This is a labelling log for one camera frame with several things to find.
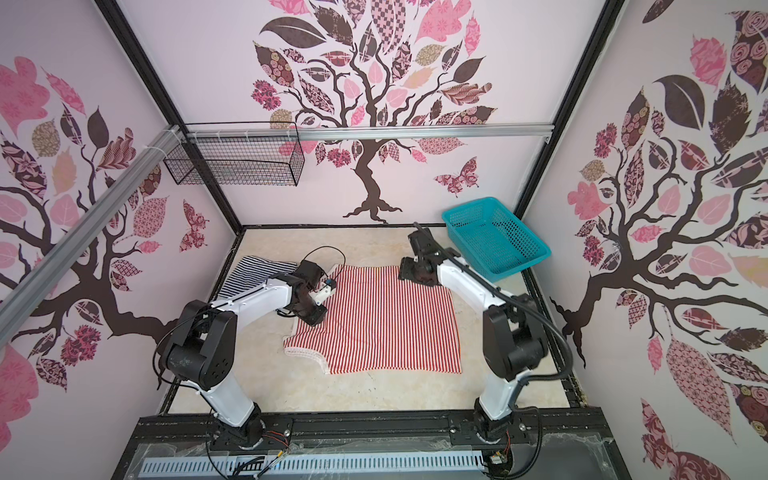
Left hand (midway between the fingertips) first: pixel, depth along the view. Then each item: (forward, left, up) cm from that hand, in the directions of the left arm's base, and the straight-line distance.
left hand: (315, 319), depth 92 cm
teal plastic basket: (+38, -66, -5) cm, 77 cm away
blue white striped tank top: (+20, +26, -2) cm, 33 cm away
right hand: (+12, -30, +10) cm, 34 cm away
